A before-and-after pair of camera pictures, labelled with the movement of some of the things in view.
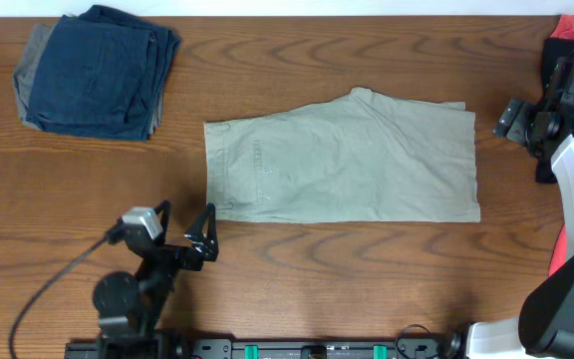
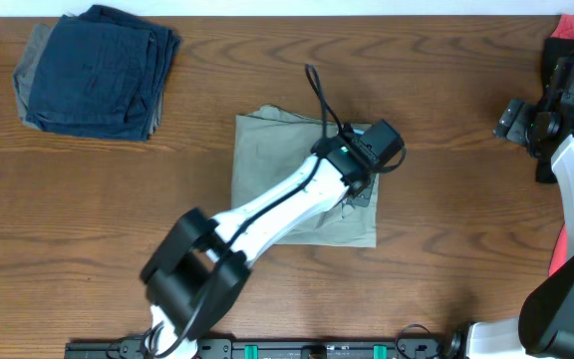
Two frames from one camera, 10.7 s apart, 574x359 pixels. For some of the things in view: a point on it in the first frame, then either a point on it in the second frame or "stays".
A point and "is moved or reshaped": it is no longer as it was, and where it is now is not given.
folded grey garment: x=26 y=73 stays
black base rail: x=179 y=348 stays
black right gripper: x=516 y=121 stays
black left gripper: x=194 y=260 -> x=366 y=199
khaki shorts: x=357 y=157 is moved or reshaped
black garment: x=552 y=51 stays
